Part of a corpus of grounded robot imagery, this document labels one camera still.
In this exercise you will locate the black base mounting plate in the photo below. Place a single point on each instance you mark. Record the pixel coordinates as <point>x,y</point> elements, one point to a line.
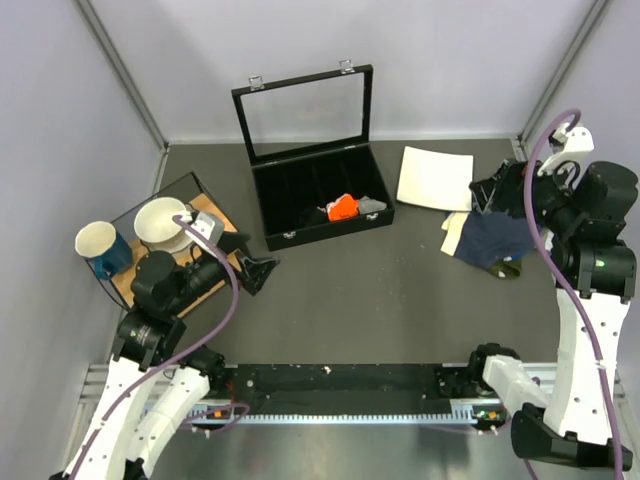
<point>345,389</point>

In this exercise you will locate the white square plate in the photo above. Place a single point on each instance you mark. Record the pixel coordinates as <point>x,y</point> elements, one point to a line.
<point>435,180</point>

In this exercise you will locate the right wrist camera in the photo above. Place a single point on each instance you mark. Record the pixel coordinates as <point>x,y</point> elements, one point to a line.
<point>567,145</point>

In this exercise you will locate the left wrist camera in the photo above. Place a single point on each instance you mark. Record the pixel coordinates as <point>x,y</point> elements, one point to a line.
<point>209,226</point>

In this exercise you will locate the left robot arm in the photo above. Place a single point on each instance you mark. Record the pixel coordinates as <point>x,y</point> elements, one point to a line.
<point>150,389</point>

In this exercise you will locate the black rolled garment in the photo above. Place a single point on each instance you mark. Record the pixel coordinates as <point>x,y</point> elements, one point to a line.
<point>313,216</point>

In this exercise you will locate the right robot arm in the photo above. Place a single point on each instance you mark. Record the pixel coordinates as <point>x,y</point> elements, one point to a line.
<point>575,211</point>

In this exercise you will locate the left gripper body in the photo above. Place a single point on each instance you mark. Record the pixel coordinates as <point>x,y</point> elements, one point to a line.
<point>234,269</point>

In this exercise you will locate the grey slotted cable duct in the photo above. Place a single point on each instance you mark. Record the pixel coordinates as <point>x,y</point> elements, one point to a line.
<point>456,413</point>

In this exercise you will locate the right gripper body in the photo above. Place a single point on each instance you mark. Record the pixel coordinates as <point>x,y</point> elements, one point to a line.
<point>517,207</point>

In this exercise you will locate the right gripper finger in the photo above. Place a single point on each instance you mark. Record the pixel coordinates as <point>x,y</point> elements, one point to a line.
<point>483,195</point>
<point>506,176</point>

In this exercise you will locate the white ceramic bowl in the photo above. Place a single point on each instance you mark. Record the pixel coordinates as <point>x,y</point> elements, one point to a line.
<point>154,222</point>

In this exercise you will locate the wooden shelf with black frame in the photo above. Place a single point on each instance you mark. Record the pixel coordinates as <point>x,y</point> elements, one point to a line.
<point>168,254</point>

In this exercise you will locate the navy underwear with cream waistband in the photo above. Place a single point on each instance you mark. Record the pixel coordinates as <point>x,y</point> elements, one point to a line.
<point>483,240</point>

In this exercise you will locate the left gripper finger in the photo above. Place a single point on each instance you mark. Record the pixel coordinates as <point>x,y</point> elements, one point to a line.
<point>254,272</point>
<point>229,242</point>

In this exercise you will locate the white saucer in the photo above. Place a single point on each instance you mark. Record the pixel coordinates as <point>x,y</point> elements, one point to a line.
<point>178,243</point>

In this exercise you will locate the black compartment box with lid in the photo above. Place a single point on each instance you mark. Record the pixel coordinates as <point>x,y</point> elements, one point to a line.
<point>308,142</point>

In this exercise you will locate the grey rolled garment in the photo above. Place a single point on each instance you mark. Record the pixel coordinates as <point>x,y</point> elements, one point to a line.
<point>367,205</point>

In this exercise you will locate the blue mug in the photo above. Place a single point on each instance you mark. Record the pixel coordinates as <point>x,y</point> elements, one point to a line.
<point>104,248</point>

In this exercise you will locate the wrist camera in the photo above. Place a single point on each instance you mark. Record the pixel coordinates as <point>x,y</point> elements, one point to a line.
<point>209,226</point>
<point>567,145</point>

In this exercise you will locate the orange rolled garment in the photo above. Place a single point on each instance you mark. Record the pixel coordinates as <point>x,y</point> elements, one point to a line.
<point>342,208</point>

